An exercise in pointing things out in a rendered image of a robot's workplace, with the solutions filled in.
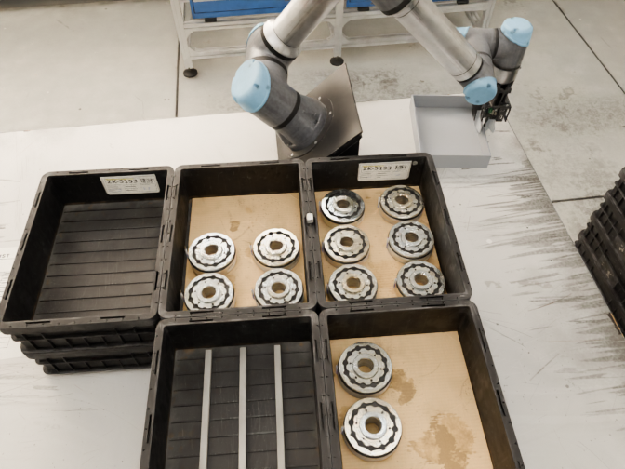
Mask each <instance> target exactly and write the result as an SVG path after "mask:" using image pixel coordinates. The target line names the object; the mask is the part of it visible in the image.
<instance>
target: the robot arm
mask: <svg viewBox="0 0 625 469"><path fill-rule="evenodd" d="M339 1H340V0H291V1H290V2H289V4H288V5H287V6H286V8H285V9H284V10H283V11H282V13H281V14H280V15H279V16H278V17H277V19H269V20H267V21H266V22H265V23H263V22H262V23H260V24H258V25H257V26H255V27H254V28H253V29H252V31H251V32H250V34H249V37H248V38H247V41H246V57H245V62H244V63H243V64H242V65H241V66H240V67H239V69H238V70H237V72H236V73H235V74H236V76H235V77H234V78H233V82H232V96H233V99H234V101H235V102H236V103H237V104H239V105H240V106H241V107H242V109H244V110H245V111H247V112H249V113H251V114H253V115H254V116H256V117H257V118H258V119H259V120H260V121H262V122H263V123H264V124H266V125H267V126H269V127H271V128H272V129H273V130H274V131H275V132H276V133H277V135H278V136H279V138H280V139H281V141H282V142H283V143H284V145H285V146H286V147H287V148H289V149H290V150H292V151H300V150H302V149H304V148H306V147H308V146H309V145H310V144H311V143H313V142H314V141H315V139H316V138H317V137H318V136H319V134H320V133H321V131H322V129H323V127H324V125H325V122H326V115H327V111H326V107H325V105H324V104H323V103H322V102H320V101H319V100H317V99H314V98H311V97H308V96H305V95H301V94H299V93H298V92H297V91H296V90H295V89H294V88H293V87H291V86H290V85H289V84H288V83H287V77H288V67H289V65H290V64H291V63H292V62H293V61H294V60H295V59H296V57H297V56H298V55H299V54H300V52H301V43H302V42H303V41H304V40H305V39H306V38H307V37H308V35H309V34H310V33H311V32H312V31H313V30H314V29H315V28H316V27H317V25H318V24H319V23H320V22H321V21H322V20H323V19H324V18H325V17H326V16H327V14H328V13H329V12H330V11H331V10H332V9H333V8H334V7H335V6H336V5H337V3H338V2H339ZM371 1H372V3H373V4H374V5H375V6H376V7H377V8H378V9H379V10H380V11H381V12H382V13H383V14H384V15H385V16H388V17H390V16H394V17H395V18H396V19H397V20H398V21H399V22H400V23H401V24H402V25H403V26H404V27H405V28H406V29H407V30H408V31H409V32H410V33H411V34H412V35H413V36H414V37H415V38H416V39H417V40H418V41H419V42H420V43H421V44H422V45H423V46H424V47H425V48H426V50H427V51H428V52H429V53H430V54H431V55H432V56H433V57H434V58H435V59H436V60H437V61H438V62H439V63H440V64H441V65H442V66H443V67H444V68H445V69H446V70H447V71H448V72H449V73H450V74H451V75H452V76H453V77H454V78H455V79H456V80H457V81H458V82H459V83H460V84H461V85H462V87H463V94H464V95H465V99H466V101H467V102H469V103H470V104H472V117H473V122H474V126H475V129H476V131H477V133H478V134H480V133H481V129H482V123H483V118H485V122H484V123H483V125H484V128H485V131H487V130H489V129H490V130H491V132H492V133H494V132H495V129H496V124H495V123H496V122H502V120H503V118H504V121H505V122H506V121H507V118H508V115H509V113H510V110H511V108H512V107H511V104H510V101H509V97H508V93H511V91H512V85H513V82H514V80H515V79H516V76H517V74H518V72H519V69H521V68H522V66H521V64H522V61H523V58H524V56H525V52H526V50H527V47H528V46H529V44H530V39H531V36H532V33H533V26H532V24H531V23H530V22H529V21H528V20H525V19H523V18H518V17H512V18H510V19H506V20H505V21H504V22H503V24H502V25H501V28H473V27H461V28H456V27H455V26H454V25H453V24H452V23H451V21H450V20H449V19H448V18H447V17H446V16H445V15H444V13H443V12H442V11H441V10H440V9H439V8H438V7H437V5H436V4H435V3H434V2H433V1H432V0H371ZM507 110H509V111H508V113H507ZM506 113H507V116H506Z"/></svg>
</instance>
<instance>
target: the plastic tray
mask: <svg viewBox="0 0 625 469"><path fill-rule="evenodd" d="M409 110H410V116H411V123H412V129H413V136H414V142H415V149H416V153H428V154H430V155H431V156H432V158H433V161H434V164H435V167H436V168H487V166H488V164H489V161H490V158H491V156H492V155H491V153H490V149H489V145H488V141H487V138H486V134H485V128H484V125H483V123H482V129H481V133H480V134H478V133H477V131H476V129H475V126H474V122H473V117H472V104H470V103H469V102H467V101H466V99H465V95H415V94H412V95H411V100H410V104H409Z"/></svg>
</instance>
